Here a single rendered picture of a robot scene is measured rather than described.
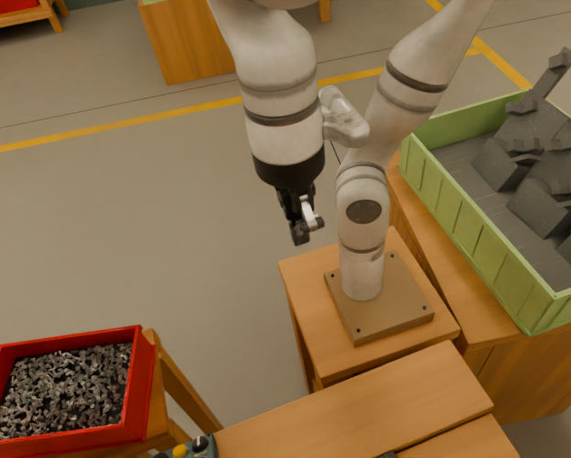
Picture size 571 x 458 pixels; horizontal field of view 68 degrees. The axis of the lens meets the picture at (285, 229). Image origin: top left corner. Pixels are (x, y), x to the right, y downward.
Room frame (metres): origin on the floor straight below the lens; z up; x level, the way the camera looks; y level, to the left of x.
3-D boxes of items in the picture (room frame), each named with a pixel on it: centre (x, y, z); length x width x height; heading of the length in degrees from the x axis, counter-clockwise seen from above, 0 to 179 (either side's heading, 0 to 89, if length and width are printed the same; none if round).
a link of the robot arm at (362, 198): (0.52, -0.14, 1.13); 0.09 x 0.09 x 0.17; 80
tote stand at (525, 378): (0.72, -0.60, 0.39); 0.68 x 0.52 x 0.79; 2
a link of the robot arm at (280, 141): (0.35, -0.04, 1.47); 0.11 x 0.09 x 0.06; 101
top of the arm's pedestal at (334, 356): (0.52, -0.15, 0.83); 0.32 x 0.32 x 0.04; 9
